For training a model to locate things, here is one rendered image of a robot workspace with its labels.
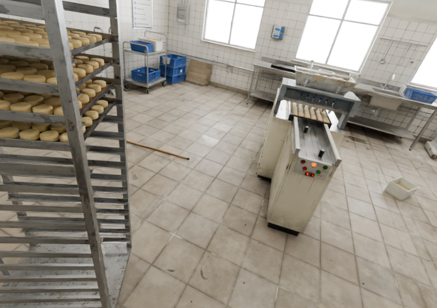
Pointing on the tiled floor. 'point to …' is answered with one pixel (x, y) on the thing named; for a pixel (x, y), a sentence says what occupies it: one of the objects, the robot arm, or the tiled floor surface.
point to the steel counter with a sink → (385, 101)
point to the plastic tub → (400, 188)
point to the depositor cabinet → (274, 128)
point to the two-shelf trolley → (145, 64)
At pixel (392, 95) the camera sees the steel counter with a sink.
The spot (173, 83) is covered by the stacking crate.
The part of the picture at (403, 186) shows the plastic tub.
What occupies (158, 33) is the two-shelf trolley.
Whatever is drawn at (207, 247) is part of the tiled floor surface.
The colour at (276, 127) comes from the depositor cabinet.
